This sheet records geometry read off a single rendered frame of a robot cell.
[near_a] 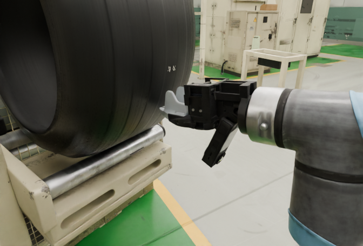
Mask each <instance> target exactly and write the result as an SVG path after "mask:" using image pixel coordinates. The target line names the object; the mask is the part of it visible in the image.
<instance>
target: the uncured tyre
mask: <svg viewBox="0 0 363 246"><path fill-rule="evenodd" d="M195 45H196V21H195V14H194V6H193V0H0V98H1V100H2V102H3V103H4V105H5V107H6V109H7V110H8V112H9V113H10V115H11V116H12V118H13V119H14V121H15V122H16V124H17V125H18V126H19V128H20V129H21V130H22V131H23V132H24V134H25V135H26V136H27V137H28V138H29V139H30V140H31V141H32V142H34V143H35V144H36V145H37V146H39V147H41V148H42V149H45V150H47V151H51V152H54V153H57V154H60V155H63V156H67V157H70V158H81V157H85V156H90V155H96V154H98V153H100V152H102V151H104V150H106V149H109V148H111V147H113V146H115V145H117V144H119V143H121V142H123V141H125V140H127V139H129V138H131V137H133V136H135V135H137V134H139V133H141V132H143V131H145V130H147V129H149V128H151V127H153V126H155V125H156V124H158V123H160V122H161V121H162V120H163V119H164V118H165V117H164V116H163V115H162V114H161V112H160V110H159V108H160V107H163V106H165V94H166V92H167V91H172V92H173V93H174V94H175V96H176V91H177V88H178V87H180V86H181V87H184V85H187V83H188V81H189V78H190V74H191V70H192V65H193V60H194V52H195ZM173 62H177V69H176V73H174V74H171V75H168V76H166V70H167V64H168V63H173Z"/></svg>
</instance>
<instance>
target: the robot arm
mask: <svg viewBox="0 0 363 246"><path fill-rule="evenodd" d="M211 80H221V81H219V82H216V83H211ZM159 110H160V112H161V114H162V115H163V116H164V117H165V118H167V119H168V120H169V122H171V123H173V124H175V125H177V126H180V127H186V128H192V129H197V130H205V131H208V130H212V129H216V131H215V133H214V135H213V137H212V139H211V141H210V143H209V145H208V147H207V148H206V150H205V152H204V156H203V158H202V161H203V162H205V163H206V164H207V165H208V166H209V167H211V168H212V167H213V166H214V165H215V164H218V163H220V162H221V161H222V159H223V158H224V156H225V154H226V150H227V149H228V147H229V145H230V143H231V141H232V140H233V138H234V136H235V134H236V132H237V130H238V129H239V130H240V132H241V133H242V134H246V135H248V137H249V138H250V140H251V141H253V142H257V143H261V144H266V145H271V146H276V147H279V148H284V149H289V150H293V151H295V161H294V171H293V180H292V190H291V200H290V207H289V208H288V214H289V217H288V229H289V232H290V234H291V236H292V237H293V239H294V240H295V241H296V242H297V243H298V244H299V245H300V246H363V93H360V92H355V91H352V90H350V91H349V92H344V91H324V90H304V89H289V88H279V87H258V88H257V82H256V81H241V80H229V78H208V77H205V83H203V84H200V83H191V84H188V85H184V87H181V86H180V87H178V88H177V91H176V96H175V94H174V93H173V92H172V91H167V92H166V94H165V106H163V107H160V108H159Z"/></svg>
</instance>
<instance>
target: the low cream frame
mask: <svg viewBox="0 0 363 246"><path fill-rule="evenodd" d="M266 53H268V54H266ZM273 54H274V55H273ZM276 55H277V56H276ZM248 56H254V57H258V65H259V71H258V80H257V88H258V87H262V82H263V74H264V66H267V67H271V68H274V69H280V76H279V83H278V87H279V88H284V87H285V81H286V75H287V68H288V67H290V65H291V62H294V61H298V60H299V61H300V62H299V68H298V74H297V79H296V83H295V89H301V85H302V82H303V76H304V70H305V65H306V59H307V55H305V54H297V53H290V52H284V51H277V50H270V49H255V50H244V53H243V64H242V71H241V81H246V76H247V66H248ZM282 56H284V57H282Z"/></svg>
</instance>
